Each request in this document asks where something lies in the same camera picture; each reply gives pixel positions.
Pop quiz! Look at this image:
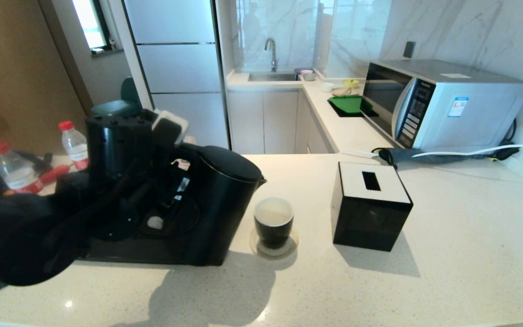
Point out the bright window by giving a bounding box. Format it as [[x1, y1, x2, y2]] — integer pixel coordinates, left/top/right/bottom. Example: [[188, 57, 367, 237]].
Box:
[[71, 0, 111, 52]]

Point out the black power cable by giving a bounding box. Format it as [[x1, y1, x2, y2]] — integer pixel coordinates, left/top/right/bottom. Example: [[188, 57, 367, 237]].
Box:
[[488, 119, 523, 161]]

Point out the black tissue box white lid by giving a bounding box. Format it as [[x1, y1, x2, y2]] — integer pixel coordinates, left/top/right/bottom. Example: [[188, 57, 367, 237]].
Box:
[[331, 162, 414, 252]]

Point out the chrome kitchen faucet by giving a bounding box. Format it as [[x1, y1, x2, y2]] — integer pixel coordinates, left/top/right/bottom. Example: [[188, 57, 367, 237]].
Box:
[[264, 38, 279, 73]]

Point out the white base cabinet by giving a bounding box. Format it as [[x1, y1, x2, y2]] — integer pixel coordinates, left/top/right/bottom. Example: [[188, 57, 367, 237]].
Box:
[[227, 88, 335, 155]]

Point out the brown wooden door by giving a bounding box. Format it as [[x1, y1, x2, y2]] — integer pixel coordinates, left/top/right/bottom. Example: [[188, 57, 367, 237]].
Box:
[[0, 0, 98, 155]]

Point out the green cutting board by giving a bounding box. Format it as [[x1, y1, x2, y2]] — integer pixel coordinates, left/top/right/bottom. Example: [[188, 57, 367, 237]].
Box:
[[328, 95, 373, 115]]

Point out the black electric kettle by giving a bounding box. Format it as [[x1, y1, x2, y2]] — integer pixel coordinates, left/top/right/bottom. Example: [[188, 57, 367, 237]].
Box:
[[171, 145, 268, 267]]

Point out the steel kitchen sink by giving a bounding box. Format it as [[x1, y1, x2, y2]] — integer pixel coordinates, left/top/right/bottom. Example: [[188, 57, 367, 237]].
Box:
[[248, 72, 299, 83]]

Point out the silver microwave oven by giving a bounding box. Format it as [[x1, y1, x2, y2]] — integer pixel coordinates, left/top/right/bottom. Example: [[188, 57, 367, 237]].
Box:
[[361, 59, 523, 151]]

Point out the black handled tool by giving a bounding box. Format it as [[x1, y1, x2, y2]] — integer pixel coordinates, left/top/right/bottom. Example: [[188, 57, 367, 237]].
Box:
[[16, 152, 54, 171]]

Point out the small red-capped water bottle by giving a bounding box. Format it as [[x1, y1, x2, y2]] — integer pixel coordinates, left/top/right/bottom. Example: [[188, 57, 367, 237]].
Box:
[[59, 120, 90, 170]]

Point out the green upholstered chair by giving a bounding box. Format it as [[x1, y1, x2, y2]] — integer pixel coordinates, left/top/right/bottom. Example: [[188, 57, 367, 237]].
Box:
[[90, 76, 143, 118]]

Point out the black serving tray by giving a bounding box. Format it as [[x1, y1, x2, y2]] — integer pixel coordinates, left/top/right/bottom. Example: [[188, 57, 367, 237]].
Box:
[[82, 227, 227, 267]]

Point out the large red-capped water bottle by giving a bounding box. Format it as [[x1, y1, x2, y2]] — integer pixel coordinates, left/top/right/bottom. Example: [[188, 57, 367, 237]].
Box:
[[0, 142, 45, 196]]

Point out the red handled tool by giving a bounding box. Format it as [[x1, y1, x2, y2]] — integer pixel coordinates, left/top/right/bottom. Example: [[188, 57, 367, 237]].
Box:
[[39, 164, 70, 185]]

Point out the clear glass coaster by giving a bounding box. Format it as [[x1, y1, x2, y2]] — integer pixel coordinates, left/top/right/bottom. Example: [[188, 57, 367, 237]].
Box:
[[250, 227, 299, 258]]

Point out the black cup white inside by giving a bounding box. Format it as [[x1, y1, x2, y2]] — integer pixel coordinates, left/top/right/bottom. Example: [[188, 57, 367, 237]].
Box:
[[254, 197, 295, 249]]

